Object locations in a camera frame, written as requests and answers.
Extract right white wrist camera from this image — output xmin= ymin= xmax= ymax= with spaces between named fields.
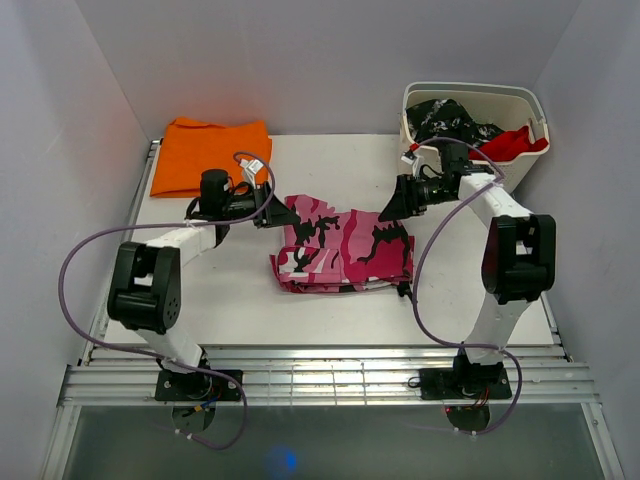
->
xmin=401 ymin=149 xmax=424 ymax=177

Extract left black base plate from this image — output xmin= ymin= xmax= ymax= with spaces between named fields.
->
xmin=154 ymin=370 xmax=243 ymax=403

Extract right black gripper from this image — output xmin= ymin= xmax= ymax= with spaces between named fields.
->
xmin=377 ymin=174 xmax=455 ymax=223

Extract folded orange trousers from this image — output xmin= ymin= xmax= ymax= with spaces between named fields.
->
xmin=150 ymin=117 xmax=272 ymax=198

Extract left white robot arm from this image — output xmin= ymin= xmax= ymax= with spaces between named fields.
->
xmin=107 ymin=169 xmax=300 ymax=400

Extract cream plastic laundry basket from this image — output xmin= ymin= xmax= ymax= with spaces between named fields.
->
xmin=398 ymin=82 xmax=550 ymax=192

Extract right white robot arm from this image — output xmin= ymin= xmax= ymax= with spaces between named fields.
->
xmin=379 ymin=137 xmax=556 ymax=402

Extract black white patterned trousers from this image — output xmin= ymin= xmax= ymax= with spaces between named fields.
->
xmin=405 ymin=99 xmax=504 ymax=148

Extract pink camouflage trousers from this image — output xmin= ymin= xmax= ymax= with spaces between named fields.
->
xmin=270 ymin=195 xmax=414 ymax=297

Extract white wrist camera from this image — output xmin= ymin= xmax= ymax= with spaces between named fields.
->
xmin=237 ymin=159 xmax=263 ymax=187
xmin=401 ymin=149 xmax=424 ymax=177

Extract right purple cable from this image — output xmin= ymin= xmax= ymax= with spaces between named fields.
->
xmin=399 ymin=137 xmax=524 ymax=436

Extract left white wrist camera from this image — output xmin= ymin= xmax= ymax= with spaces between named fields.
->
xmin=237 ymin=159 xmax=263 ymax=187

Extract purple cable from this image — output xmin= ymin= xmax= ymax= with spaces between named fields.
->
xmin=58 ymin=151 xmax=276 ymax=451
xmin=399 ymin=137 xmax=524 ymax=436

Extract red trousers in basket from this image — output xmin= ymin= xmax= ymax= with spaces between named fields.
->
xmin=474 ymin=124 xmax=549 ymax=163

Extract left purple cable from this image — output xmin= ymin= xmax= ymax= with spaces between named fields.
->
xmin=58 ymin=151 xmax=276 ymax=451

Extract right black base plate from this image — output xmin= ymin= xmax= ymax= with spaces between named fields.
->
xmin=419 ymin=364 xmax=512 ymax=400

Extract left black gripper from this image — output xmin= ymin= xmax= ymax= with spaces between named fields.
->
xmin=221 ymin=182 xmax=300 ymax=230

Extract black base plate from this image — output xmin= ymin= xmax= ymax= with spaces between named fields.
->
xmin=154 ymin=370 xmax=243 ymax=403
xmin=419 ymin=364 xmax=512 ymax=400

